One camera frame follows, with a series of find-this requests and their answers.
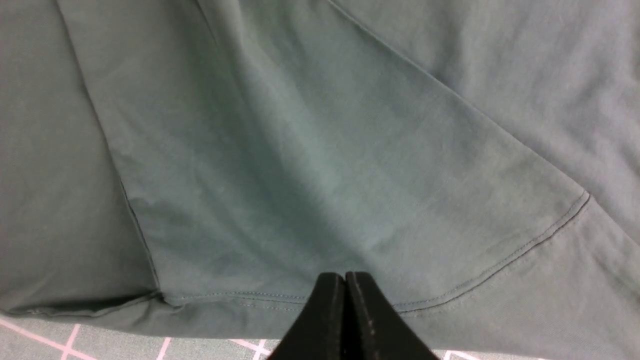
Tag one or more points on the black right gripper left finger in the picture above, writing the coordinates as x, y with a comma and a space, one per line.
316, 334

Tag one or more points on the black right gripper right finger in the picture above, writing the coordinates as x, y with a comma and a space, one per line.
373, 329

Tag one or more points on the green long-sleeve shirt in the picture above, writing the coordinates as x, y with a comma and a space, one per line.
187, 168

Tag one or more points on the green checkered tablecloth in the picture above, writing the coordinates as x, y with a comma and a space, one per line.
29, 339

